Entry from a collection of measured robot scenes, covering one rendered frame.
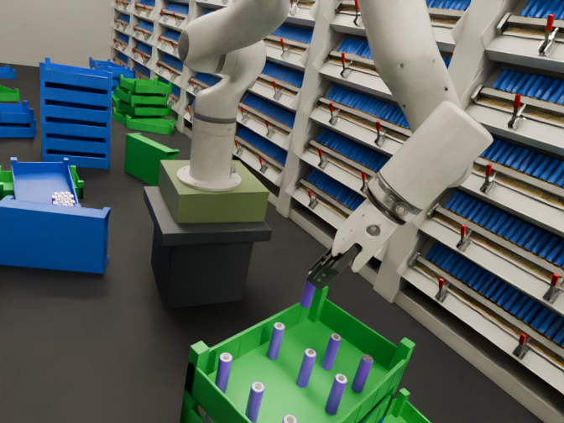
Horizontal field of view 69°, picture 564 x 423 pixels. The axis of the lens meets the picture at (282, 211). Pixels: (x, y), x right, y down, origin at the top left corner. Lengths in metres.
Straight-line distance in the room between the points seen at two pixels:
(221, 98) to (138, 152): 1.10
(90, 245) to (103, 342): 0.34
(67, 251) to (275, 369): 0.91
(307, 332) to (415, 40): 0.51
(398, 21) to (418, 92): 0.11
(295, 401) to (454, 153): 0.42
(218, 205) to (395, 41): 0.73
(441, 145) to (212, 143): 0.73
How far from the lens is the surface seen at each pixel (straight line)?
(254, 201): 1.22
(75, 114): 2.25
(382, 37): 0.63
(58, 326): 1.27
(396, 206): 0.59
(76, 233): 1.40
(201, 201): 1.16
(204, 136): 1.16
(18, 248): 1.49
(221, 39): 1.05
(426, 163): 0.57
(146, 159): 2.14
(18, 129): 2.73
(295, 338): 0.77
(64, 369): 1.16
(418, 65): 0.63
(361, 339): 0.79
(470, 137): 0.57
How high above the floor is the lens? 0.81
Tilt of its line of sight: 23 degrees down
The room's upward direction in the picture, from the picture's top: 12 degrees clockwise
